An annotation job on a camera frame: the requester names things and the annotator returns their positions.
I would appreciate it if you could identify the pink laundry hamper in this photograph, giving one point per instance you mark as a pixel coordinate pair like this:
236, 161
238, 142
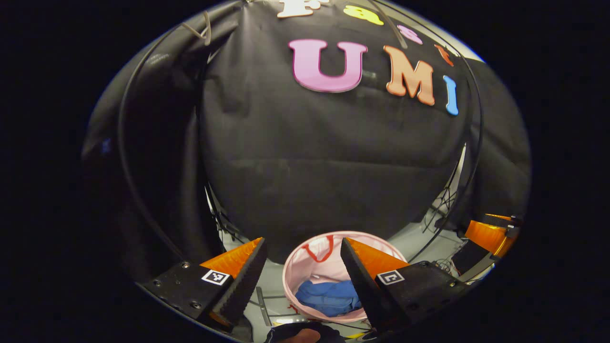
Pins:
324, 267

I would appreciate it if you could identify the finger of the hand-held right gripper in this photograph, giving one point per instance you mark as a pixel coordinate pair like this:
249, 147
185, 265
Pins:
488, 236
513, 226

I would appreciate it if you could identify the black clothes rack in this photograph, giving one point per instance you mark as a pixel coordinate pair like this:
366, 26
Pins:
125, 157

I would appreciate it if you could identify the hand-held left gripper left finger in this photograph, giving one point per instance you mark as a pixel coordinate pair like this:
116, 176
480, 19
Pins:
243, 286

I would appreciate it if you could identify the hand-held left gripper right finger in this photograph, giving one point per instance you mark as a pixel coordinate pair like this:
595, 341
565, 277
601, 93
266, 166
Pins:
362, 286

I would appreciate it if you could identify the black backdrop cloth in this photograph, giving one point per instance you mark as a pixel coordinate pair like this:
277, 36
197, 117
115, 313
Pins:
310, 166

